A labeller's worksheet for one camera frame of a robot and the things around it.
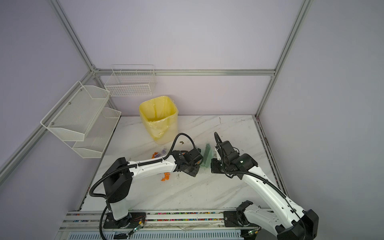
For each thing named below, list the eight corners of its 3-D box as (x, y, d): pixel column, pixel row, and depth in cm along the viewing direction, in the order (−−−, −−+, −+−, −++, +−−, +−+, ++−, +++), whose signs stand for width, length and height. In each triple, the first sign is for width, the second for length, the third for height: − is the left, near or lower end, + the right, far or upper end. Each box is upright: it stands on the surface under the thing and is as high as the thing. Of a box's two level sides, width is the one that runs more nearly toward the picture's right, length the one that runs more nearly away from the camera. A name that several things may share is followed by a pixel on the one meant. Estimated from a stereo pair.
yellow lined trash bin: (157, 153, 100) (148, 128, 80) (146, 129, 114) (135, 103, 94) (186, 140, 107) (184, 114, 87) (172, 119, 121) (168, 92, 101)
